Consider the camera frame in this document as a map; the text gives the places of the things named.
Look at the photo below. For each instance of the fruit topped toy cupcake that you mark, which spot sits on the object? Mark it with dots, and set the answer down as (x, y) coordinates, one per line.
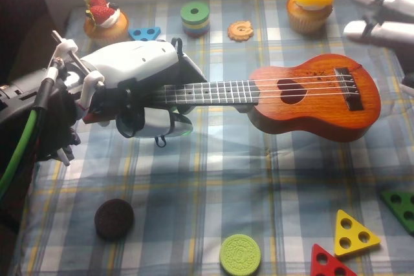
(309, 14)

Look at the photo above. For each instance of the stack of coloured rings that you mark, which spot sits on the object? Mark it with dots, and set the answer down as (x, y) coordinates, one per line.
(195, 19)

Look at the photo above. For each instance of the tan round biscuit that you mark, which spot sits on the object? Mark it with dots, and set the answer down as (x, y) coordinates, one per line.
(240, 32)

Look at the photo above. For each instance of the dark brown sandwich cookie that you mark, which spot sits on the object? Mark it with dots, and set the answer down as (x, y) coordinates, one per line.
(114, 219)

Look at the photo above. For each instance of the yellow triangle block with holes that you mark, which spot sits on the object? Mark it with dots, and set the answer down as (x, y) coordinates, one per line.
(354, 247)

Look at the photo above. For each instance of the blue triangle block with holes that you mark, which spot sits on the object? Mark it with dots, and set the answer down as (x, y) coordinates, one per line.
(144, 33)

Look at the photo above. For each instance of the green sandwich cookie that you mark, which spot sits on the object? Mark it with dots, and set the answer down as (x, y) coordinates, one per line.
(240, 253)

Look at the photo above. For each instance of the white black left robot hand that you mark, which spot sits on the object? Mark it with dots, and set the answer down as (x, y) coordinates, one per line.
(129, 59)

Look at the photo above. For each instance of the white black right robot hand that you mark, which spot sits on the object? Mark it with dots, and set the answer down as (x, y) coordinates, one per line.
(394, 27)

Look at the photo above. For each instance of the green triangle block with holes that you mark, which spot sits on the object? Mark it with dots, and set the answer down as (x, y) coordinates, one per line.
(402, 218)

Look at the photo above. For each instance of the red triangle block with holes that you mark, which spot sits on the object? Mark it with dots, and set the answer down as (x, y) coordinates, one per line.
(330, 266)

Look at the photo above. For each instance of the brown wooden ukulele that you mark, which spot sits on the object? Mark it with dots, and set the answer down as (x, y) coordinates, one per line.
(323, 111)

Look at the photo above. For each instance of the blue plaid tablecloth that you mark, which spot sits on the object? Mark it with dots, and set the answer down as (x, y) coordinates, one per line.
(194, 192)

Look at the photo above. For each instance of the strawberry toy cupcake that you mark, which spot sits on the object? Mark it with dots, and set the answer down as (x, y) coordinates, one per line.
(106, 27)

